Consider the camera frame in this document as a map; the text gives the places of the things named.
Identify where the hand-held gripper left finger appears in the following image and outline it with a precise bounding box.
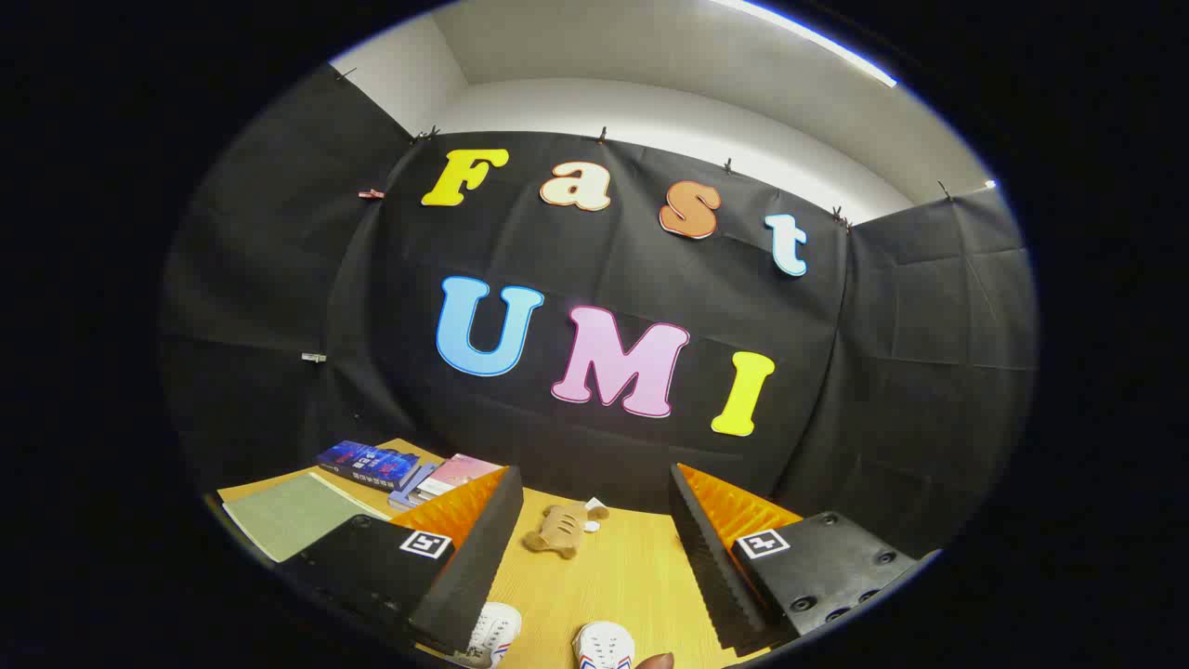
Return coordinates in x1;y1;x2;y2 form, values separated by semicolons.
277;466;526;654

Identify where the cream fabric storage box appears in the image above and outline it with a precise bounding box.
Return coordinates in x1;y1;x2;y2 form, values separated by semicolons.
221;469;393;564

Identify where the lavender book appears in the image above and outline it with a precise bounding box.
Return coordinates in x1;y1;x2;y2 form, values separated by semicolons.
388;463;438;510

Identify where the white canvas shoe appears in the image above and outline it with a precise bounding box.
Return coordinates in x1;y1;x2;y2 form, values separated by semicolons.
573;621;637;669
460;602;523;668

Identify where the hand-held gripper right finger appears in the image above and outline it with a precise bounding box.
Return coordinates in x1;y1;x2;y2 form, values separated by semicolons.
669;463;942;653

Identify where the black backdrop cloth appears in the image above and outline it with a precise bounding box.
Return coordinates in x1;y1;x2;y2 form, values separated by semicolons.
158;63;1039;558

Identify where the brown plush toy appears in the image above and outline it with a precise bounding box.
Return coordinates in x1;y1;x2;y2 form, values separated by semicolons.
522;500;611;560

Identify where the pink cover book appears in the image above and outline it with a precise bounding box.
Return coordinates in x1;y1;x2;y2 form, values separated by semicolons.
413;453;503;498

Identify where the dark blue book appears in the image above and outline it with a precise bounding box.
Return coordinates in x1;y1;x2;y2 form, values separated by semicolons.
316;439;421;492

